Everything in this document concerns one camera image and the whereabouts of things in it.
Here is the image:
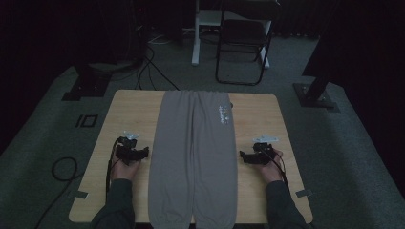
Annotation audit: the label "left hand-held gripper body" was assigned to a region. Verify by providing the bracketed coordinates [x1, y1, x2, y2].
[115, 131, 143, 166]

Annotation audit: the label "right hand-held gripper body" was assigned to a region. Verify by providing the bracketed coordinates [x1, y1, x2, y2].
[251, 135, 281, 166]

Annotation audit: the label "grey pants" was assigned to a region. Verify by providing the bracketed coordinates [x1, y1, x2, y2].
[147, 90, 239, 229]

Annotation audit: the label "person's left hand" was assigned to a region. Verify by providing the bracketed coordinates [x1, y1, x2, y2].
[110, 156, 142, 182]

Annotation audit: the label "person's right hand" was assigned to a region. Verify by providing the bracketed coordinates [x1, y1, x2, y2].
[259, 149, 285, 184]

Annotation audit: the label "grey tape strip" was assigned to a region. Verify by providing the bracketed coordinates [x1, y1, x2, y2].
[73, 189, 90, 200]
[294, 188, 314, 198]

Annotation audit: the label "grey round stand base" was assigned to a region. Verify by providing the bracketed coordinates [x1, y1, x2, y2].
[88, 60, 136, 73]

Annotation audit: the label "black folding chair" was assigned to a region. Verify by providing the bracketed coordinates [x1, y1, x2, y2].
[215, 0, 283, 87]

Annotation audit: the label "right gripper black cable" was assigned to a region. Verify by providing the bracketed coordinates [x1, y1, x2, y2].
[258, 148, 291, 194]

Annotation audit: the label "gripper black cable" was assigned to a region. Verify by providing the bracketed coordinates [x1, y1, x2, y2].
[105, 136, 124, 202]
[258, 148, 291, 194]

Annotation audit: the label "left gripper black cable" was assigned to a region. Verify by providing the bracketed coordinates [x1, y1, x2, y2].
[105, 136, 124, 202]

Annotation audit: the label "black looped floor cable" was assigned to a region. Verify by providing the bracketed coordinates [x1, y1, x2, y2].
[33, 156, 86, 229]

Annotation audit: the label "black stand base plate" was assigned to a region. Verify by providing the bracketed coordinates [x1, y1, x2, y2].
[61, 62, 113, 102]

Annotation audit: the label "black post with base plate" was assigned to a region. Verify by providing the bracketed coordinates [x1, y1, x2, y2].
[292, 74, 341, 114]

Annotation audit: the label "black floor cables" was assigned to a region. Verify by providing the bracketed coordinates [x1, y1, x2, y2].
[135, 46, 181, 92]

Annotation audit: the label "white floor cable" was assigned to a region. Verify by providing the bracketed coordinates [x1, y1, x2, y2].
[147, 32, 174, 46]

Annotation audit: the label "white desk frame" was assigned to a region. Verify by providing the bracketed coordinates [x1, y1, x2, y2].
[191, 0, 271, 70]

